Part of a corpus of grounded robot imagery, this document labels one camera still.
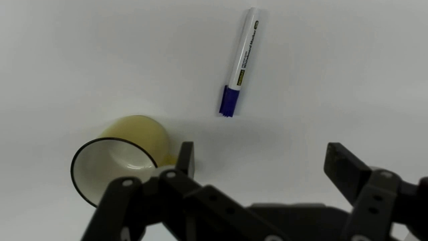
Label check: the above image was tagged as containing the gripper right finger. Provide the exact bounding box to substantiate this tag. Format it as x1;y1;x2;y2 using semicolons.
323;142;428;241

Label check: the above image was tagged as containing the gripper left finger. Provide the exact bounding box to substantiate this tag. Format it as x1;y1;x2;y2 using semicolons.
80;141;285;241

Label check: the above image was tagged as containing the yellow mug with black rim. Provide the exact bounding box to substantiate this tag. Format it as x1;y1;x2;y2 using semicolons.
70;115;178;208

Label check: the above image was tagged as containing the blue whiteboard marker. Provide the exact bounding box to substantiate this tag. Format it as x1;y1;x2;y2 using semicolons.
219;7;260;117

